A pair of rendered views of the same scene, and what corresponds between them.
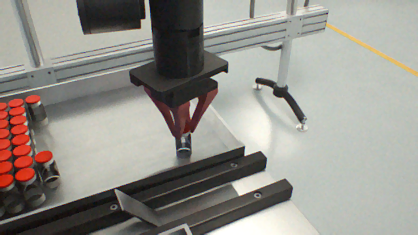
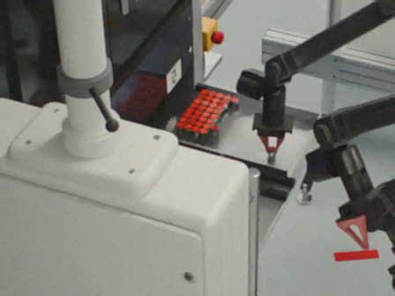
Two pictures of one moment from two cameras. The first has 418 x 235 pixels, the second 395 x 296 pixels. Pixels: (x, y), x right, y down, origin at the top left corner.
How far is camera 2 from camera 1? 237 cm
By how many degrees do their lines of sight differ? 36
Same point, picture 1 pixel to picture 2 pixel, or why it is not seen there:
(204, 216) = not seen: hidden behind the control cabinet
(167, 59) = (263, 116)
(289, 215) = (276, 205)
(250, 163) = (284, 180)
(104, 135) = (252, 134)
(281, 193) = (279, 195)
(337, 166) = not seen: outside the picture
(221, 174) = (268, 175)
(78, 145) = (238, 132)
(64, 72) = (349, 66)
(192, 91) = (267, 133)
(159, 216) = not seen: hidden behind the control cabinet
